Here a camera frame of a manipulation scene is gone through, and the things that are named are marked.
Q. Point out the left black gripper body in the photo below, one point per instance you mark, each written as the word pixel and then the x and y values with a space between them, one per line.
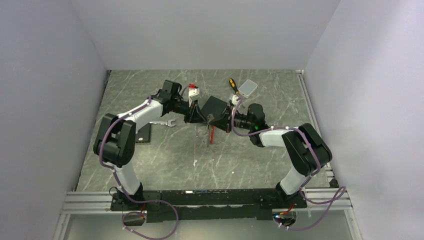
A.
pixel 180 106

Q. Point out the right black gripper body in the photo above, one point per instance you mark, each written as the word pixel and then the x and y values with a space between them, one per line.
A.
pixel 241 121

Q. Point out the red and white keychain tag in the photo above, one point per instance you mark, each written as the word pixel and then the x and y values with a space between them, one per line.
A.
pixel 210 128

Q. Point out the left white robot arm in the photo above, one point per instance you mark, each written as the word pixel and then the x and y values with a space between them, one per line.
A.
pixel 116 136

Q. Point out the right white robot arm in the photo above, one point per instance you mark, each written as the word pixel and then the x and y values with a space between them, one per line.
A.
pixel 307 151

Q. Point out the black rectangular block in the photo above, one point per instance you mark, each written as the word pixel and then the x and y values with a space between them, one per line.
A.
pixel 213 106

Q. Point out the silver open-end wrench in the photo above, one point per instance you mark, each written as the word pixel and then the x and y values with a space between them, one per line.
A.
pixel 169 123

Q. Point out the small white square box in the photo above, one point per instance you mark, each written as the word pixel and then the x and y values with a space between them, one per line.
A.
pixel 247 88

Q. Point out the yellow black screwdriver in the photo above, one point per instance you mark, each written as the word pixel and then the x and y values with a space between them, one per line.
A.
pixel 233 86

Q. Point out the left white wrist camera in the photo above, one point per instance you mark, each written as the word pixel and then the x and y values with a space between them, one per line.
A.
pixel 194 93

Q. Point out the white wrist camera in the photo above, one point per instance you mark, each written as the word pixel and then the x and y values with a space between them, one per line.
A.
pixel 194 93
pixel 235 99

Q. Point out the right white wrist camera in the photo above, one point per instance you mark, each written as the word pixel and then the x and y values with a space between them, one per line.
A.
pixel 235 99

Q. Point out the black network switch box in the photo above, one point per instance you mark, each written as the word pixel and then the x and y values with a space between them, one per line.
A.
pixel 143 135

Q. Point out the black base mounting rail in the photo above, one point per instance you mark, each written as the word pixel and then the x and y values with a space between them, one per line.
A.
pixel 169 213

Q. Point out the aluminium frame rail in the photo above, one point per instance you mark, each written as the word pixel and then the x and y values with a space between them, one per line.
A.
pixel 102 202

